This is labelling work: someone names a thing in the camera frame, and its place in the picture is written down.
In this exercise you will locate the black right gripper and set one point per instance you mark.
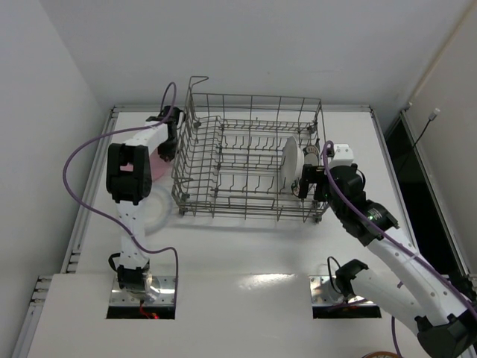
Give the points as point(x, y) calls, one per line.
point(313, 179)

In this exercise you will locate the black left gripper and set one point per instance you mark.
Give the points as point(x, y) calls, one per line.
point(168, 150)

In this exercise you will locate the pink plate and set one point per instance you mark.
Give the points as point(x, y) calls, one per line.
point(159, 167)

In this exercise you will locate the white plate with green rim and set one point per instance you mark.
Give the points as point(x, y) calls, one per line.
point(308, 155)

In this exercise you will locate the white deep plate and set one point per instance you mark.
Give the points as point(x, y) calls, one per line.
point(292, 164)

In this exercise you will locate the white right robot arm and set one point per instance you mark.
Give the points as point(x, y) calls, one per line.
point(443, 319)

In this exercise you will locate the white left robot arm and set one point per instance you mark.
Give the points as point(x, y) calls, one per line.
point(129, 181)

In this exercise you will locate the brown rimmed bowl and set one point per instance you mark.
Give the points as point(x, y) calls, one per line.
point(381, 354)

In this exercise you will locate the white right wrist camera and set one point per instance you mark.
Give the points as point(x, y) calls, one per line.
point(340, 155)

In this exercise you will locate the metal wire dish rack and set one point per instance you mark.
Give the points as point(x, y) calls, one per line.
point(230, 154)

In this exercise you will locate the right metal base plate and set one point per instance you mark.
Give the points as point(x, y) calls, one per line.
point(323, 295)

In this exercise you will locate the metal base plate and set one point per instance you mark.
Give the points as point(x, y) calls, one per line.
point(323, 295)
point(159, 293)

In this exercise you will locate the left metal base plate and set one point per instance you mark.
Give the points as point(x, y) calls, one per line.
point(159, 293)

